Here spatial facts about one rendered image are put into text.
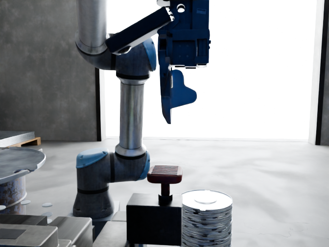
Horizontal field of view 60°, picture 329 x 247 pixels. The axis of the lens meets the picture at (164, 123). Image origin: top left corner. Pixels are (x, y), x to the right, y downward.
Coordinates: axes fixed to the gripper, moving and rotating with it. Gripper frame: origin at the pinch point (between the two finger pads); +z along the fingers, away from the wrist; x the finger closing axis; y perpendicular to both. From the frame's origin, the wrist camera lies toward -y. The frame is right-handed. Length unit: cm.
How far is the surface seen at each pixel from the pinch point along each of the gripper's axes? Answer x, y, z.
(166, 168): 0.6, 0.2, 9.3
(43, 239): -23.7, -9.7, 10.0
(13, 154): 0.1, -28.1, 7.1
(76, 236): -13.8, -10.7, 14.9
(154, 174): -3.0, -1.4, 9.4
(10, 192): 81, -85, 46
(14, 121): 437, -315, 49
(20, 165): -7.3, -22.2, 7.2
